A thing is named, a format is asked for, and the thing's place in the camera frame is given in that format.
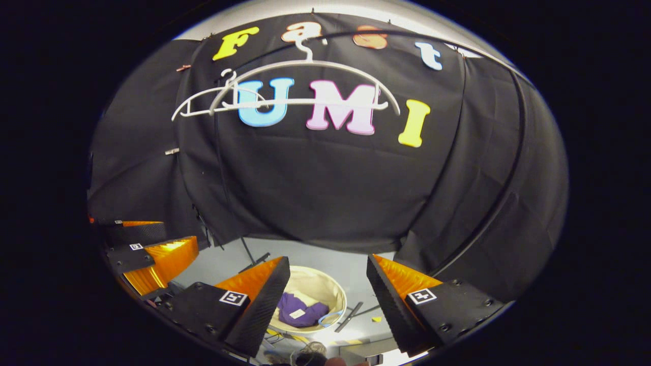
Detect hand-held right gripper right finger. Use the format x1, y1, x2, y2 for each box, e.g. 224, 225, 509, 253
366, 253, 505, 358

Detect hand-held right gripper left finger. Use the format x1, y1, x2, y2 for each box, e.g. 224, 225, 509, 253
160, 256, 291, 358

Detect purple ribbed jacket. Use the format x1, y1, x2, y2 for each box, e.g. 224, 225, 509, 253
277, 292, 330, 327

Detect cream round laundry hamper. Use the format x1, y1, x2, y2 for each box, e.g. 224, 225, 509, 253
267, 265, 348, 333

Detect white plastic hanger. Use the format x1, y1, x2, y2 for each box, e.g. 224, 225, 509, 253
171, 69, 270, 123
210, 38, 401, 116

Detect black clothes rack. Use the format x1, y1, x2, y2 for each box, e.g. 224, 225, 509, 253
193, 28, 532, 333

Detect black backdrop cloth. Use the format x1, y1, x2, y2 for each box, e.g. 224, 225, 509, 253
87, 13, 569, 303

